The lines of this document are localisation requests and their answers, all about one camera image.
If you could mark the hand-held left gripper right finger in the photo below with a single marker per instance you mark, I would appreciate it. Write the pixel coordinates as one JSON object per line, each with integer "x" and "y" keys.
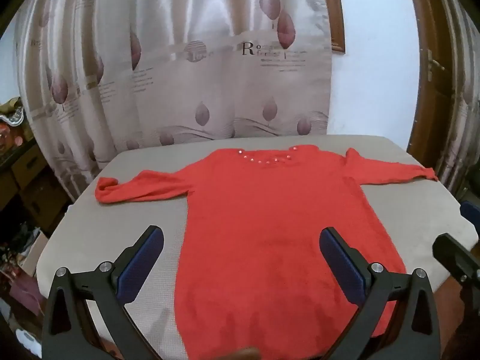
{"x": 343, "y": 266}

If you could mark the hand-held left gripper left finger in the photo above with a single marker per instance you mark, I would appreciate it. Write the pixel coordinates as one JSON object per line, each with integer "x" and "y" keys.
{"x": 140, "y": 266}

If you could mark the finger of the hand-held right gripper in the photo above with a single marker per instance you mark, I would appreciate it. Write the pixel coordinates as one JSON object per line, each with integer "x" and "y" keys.
{"x": 455, "y": 255}
{"x": 471, "y": 215}

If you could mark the red knit sweater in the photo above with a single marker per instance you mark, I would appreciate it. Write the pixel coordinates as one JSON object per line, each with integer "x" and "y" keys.
{"x": 255, "y": 232}

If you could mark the person's left hand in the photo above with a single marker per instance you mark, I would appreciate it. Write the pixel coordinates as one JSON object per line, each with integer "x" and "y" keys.
{"x": 242, "y": 355}

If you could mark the beige textured table cover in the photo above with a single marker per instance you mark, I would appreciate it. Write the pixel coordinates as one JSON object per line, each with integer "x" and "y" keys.
{"x": 412, "y": 213}

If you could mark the cardboard box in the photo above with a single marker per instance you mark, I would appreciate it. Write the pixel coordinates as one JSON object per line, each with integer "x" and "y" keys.
{"x": 30, "y": 165}
{"x": 43, "y": 206}

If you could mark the pink bag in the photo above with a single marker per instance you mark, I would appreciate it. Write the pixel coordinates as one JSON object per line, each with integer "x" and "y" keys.
{"x": 26, "y": 292}

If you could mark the pink flower decoration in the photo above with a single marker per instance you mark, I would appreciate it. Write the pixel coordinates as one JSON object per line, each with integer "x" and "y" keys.
{"x": 13, "y": 138}

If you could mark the leaf print satin curtain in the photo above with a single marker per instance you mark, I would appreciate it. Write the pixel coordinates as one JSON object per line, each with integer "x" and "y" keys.
{"x": 168, "y": 82}

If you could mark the frilly white ornament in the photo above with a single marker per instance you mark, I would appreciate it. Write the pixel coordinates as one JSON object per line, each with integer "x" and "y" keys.
{"x": 11, "y": 114}

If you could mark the wooden door frame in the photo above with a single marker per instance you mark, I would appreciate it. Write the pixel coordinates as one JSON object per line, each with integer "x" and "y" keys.
{"x": 423, "y": 93}

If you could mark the wooden window frame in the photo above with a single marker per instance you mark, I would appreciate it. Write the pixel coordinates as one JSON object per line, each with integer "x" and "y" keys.
{"x": 336, "y": 26}

